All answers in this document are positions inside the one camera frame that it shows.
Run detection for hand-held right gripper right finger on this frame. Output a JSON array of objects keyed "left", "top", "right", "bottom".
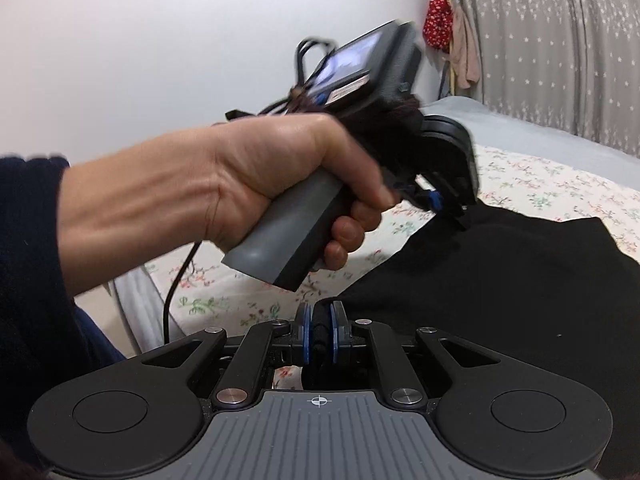
[{"left": 329, "top": 300, "right": 501, "bottom": 407}]

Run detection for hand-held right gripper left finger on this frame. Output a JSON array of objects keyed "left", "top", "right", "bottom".
[{"left": 141, "top": 301, "right": 312, "bottom": 407}]

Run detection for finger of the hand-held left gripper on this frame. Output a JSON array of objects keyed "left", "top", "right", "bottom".
[{"left": 400, "top": 175, "right": 473, "bottom": 232}]

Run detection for black pants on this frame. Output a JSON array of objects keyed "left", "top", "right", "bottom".
[{"left": 297, "top": 201, "right": 640, "bottom": 480}]

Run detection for person's left forearm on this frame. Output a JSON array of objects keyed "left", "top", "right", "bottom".
[{"left": 0, "top": 125, "right": 221, "bottom": 306}]

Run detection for person's left hand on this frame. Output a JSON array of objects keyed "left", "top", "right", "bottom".
[{"left": 207, "top": 112, "right": 403, "bottom": 272}]

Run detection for red floral bag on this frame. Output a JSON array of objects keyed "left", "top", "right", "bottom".
[{"left": 422, "top": 0, "right": 455, "bottom": 53}]

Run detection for pink hanging cloth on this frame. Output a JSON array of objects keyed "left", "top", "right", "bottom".
[{"left": 450, "top": 7, "right": 482, "bottom": 90}]

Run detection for floral blanket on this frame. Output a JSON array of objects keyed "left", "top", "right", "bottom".
[{"left": 145, "top": 145, "right": 640, "bottom": 391}]

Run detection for grey star-patterned curtain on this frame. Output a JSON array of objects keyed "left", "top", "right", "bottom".
[{"left": 442, "top": 0, "right": 640, "bottom": 153}]

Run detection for person's navy clothing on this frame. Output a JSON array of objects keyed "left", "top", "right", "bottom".
[{"left": 0, "top": 300, "right": 133, "bottom": 451}]

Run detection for dark fuzzy cloth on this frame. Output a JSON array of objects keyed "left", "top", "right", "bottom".
[{"left": 0, "top": 442, "right": 38, "bottom": 480}]

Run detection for black looped cable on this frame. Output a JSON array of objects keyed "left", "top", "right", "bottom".
[{"left": 294, "top": 36, "right": 335, "bottom": 92}]

